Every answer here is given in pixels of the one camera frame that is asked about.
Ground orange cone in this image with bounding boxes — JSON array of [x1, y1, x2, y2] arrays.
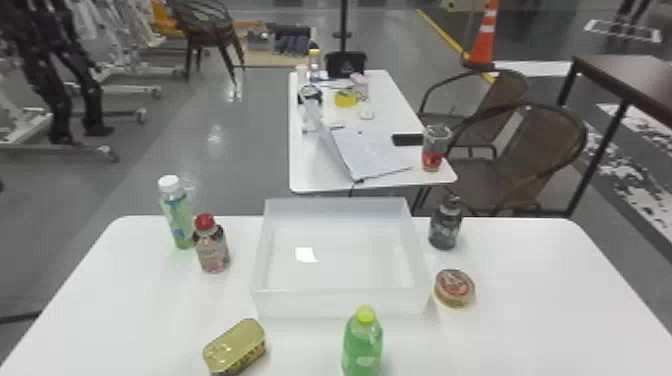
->
[[461, 0, 500, 72]]

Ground pink bottle red cap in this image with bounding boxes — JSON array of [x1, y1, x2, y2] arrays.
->
[[191, 212, 232, 274]]

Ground black bottle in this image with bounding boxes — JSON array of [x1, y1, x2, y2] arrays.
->
[[428, 194, 464, 251]]

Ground black phone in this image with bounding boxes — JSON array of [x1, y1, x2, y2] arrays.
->
[[391, 132, 425, 147]]

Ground white side table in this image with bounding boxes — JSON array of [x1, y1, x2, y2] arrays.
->
[[286, 69, 459, 197]]

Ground black bag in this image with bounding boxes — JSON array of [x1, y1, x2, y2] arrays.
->
[[324, 50, 368, 79]]

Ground gold can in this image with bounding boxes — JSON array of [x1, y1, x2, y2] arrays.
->
[[202, 317, 267, 376]]

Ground open white notebook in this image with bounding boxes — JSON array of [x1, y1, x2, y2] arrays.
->
[[316, 118, 413, 183]]

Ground brown wicker chair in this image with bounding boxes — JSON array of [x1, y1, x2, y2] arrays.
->
[[166, 0, 247, 85], [417, 69, 531, 130], [410, 102, 588, 218]]

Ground green bottle white cap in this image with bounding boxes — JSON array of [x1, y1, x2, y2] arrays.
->
[[157, 174, 196, 251]]

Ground round red can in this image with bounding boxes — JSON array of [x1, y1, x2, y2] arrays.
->
[[433, 268, 477, 309]]

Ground clear box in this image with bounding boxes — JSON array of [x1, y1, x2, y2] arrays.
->
[[249, 196, 433, 319]]

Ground dark side table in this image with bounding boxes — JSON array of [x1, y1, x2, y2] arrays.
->
[[556, 53, 672, 219]]

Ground yellow tape roll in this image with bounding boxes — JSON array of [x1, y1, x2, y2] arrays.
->
[[334, 89, 364, 109]]

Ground red cup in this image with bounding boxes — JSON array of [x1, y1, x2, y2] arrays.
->
[[421, 124, 453, 173]]

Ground clear bottle yellow cap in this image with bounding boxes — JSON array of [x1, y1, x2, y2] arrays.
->
[[307, 48, 323, 81]]

